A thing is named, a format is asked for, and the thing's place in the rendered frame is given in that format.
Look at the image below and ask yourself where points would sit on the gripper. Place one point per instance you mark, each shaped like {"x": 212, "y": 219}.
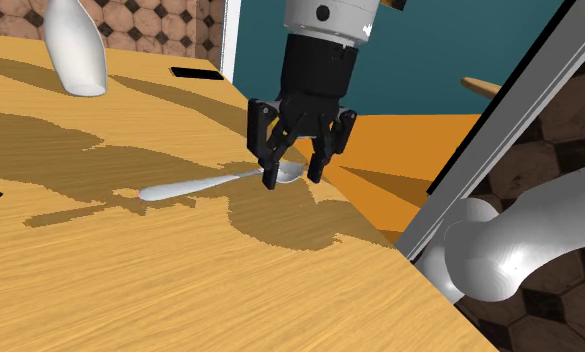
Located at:
{"x": 316, "y": 73}

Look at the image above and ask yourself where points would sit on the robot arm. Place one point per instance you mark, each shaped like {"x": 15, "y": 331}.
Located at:
{"x": 492, "y": 244}

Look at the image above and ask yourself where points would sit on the black phone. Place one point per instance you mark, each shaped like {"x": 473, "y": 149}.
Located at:
{"x": 197, "y": 73}

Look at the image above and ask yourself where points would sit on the silver spoon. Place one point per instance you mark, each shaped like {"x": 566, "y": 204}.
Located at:
{"x": 189, "y": 186}

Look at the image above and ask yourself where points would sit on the pale wooden round furniture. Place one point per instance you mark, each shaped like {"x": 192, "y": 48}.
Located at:
{"x": 482, "y": 86}

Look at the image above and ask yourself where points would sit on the light wooden table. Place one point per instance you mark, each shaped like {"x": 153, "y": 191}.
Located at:
{"x": 175, "y": 287}

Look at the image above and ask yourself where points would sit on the white vase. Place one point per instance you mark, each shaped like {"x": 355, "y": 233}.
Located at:
{"x": 75, "y": 48}

